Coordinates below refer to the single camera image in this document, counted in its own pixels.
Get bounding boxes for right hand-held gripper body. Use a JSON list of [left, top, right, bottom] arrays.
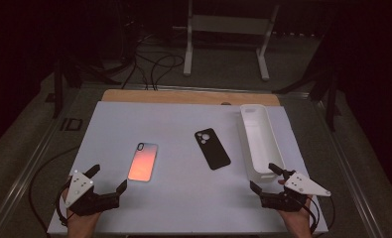
[[260, 169, 332, 213]]

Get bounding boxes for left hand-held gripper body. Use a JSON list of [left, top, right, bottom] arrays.
[[64, 169, 121, 217]]

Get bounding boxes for white plastic bin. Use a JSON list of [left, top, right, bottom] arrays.
[[238, 103, 287, 182]]

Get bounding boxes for iridescent gradient phone case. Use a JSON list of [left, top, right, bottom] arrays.
[[127, 142, 159, 182]]

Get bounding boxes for black phone case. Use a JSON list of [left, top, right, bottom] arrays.
[[194, 127, 232, 171]]

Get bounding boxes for person's left hand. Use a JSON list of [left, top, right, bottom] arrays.
[[62, 183, 102, 238]]

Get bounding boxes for person's right hand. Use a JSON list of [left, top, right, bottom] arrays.
[[277, 194, 314, 238]]

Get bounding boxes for white table board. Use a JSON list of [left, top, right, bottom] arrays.
[[47, 100, 329, 236]]

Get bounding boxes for black stand legs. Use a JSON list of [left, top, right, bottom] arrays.
[[272, 62, 342, 133], [53, 59, 122, 120]]

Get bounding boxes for white metal stand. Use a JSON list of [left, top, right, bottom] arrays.
[[173, 0, 281, 82]]

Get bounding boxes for right hand-held gripper cable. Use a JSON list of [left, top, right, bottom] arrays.
[[302, 197, 321, 236]]

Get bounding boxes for hand-held gripper cable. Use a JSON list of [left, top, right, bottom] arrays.
[[55, 179, 72, 228], [302, 197, 321, 236]]

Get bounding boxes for left hand-held gripper cable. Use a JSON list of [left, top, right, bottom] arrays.
[[55, 179, 72, 228]]

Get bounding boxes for black floor cable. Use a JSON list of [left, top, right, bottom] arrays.
[[28, 145, 80, 234], [149, 54, 186, 91], [120, 33, 152, 90], [325, 196, 336, 231]]

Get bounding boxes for metal floor frame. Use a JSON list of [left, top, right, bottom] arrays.
[[0, 82, 386, 238]]

